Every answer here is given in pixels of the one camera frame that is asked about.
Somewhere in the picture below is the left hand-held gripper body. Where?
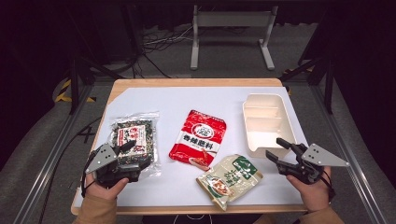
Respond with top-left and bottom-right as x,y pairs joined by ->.
84,143 -> 151,189

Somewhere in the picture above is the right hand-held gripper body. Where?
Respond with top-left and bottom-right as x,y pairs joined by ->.
276,142 -> 350,185

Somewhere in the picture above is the clear packet of seaweed mix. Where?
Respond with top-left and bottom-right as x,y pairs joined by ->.
106,110 -> 163,179

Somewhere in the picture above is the cream divided plastic container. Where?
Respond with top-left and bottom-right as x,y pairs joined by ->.
242,92 -> 298,160

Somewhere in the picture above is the green and white food packet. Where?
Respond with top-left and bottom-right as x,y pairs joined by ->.
195,154 -> 264,212

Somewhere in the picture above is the red seasoning packet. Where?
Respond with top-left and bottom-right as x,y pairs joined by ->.
168,109 -> 228,172

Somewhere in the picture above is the person's left hand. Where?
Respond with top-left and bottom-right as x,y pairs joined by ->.
83,172 -> 130,201

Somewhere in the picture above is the person's right hand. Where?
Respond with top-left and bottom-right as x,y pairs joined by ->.
285,166 -> 332,214

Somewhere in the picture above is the white table mat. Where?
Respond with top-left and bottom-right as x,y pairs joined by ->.
74,86 -> 310,208

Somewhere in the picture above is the black and yellow hazard tape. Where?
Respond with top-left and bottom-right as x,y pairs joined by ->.
53,78 -> 97,104

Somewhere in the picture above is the grey metal stand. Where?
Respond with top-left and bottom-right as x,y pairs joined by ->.
190,4 -> 279,71

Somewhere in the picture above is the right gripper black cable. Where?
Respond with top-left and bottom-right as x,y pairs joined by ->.
319,167 -> 337,202

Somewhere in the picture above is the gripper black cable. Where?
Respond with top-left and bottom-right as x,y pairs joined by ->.
79,150 -> 98,198
319,167 -> 337,202

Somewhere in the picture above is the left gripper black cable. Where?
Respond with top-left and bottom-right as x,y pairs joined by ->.
79,150 -> 98,198

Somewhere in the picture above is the black floor cable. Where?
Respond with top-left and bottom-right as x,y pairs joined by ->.
36,116 -> 103,224

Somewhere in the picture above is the bundle of floor cables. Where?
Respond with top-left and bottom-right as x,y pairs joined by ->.
130,25 -> 194,79

